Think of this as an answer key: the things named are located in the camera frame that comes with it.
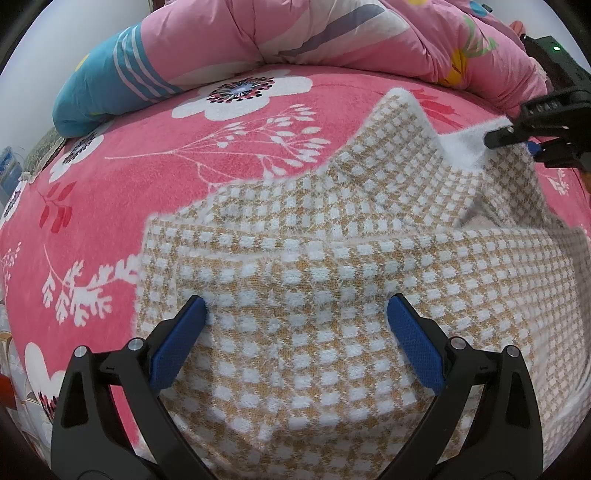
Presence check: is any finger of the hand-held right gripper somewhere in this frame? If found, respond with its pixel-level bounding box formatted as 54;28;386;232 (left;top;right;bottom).
484;121;556;149
526;140;591;171

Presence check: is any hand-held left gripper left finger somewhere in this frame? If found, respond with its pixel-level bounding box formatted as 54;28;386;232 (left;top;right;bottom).
51;294;218;480

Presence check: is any pink and teal quilt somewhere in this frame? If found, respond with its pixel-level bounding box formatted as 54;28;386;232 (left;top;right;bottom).
52;0;551;139

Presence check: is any beige white checked knit coat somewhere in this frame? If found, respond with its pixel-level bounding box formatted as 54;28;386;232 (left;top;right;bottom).
134;87;591;480

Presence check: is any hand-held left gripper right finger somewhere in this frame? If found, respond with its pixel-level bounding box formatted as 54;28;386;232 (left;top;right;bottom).
387;293;544;480

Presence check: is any pink floral blanket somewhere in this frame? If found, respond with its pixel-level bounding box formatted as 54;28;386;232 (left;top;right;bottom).
0;62;591;462

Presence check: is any blue plastic container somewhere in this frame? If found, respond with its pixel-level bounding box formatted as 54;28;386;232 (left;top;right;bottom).
0;147;23;195

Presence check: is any grey patterned cloth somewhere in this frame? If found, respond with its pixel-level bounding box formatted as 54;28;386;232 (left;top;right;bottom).
21;127;66;180

